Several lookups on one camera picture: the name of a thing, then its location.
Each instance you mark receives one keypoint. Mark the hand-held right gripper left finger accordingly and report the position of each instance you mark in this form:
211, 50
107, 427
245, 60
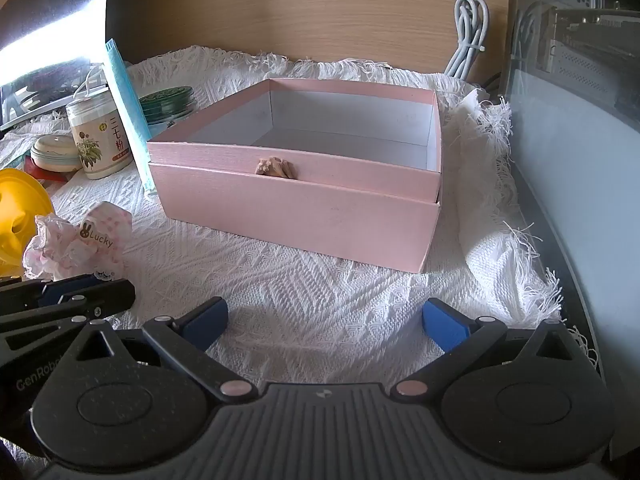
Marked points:
206, 319

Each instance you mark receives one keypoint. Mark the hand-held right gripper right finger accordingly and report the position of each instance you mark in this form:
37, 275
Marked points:
444, 324

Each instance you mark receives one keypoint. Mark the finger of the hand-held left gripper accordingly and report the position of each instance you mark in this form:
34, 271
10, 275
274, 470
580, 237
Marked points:
67, 291
107, 300

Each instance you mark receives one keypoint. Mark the pink dotted plastic bag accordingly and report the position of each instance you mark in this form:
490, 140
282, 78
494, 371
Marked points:
75, 240

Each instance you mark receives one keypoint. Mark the yellow plastic disc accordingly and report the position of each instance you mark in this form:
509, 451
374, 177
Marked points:
20, 210

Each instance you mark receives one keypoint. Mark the red foil packet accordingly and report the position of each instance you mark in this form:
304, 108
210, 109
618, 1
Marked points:
42, 174

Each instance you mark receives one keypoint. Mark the round cream zip case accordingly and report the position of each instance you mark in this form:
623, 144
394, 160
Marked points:
54, 151

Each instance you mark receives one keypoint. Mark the pink cardboard box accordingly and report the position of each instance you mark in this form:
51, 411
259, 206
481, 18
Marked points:
300, 210

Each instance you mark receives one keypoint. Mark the blue face mask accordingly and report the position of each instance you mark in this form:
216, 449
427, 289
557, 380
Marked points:
125, 110

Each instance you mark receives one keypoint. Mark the white woven fringed cloth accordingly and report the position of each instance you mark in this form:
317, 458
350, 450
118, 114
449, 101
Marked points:
310, 305

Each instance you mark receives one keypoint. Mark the white jar with floral label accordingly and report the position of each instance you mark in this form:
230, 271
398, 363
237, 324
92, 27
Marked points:
97, 140

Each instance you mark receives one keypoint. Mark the green-lidded glass jar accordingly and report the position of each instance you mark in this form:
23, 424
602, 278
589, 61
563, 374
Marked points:
167, 102

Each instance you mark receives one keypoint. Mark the grey computer case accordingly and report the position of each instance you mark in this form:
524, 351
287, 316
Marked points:
575, 135

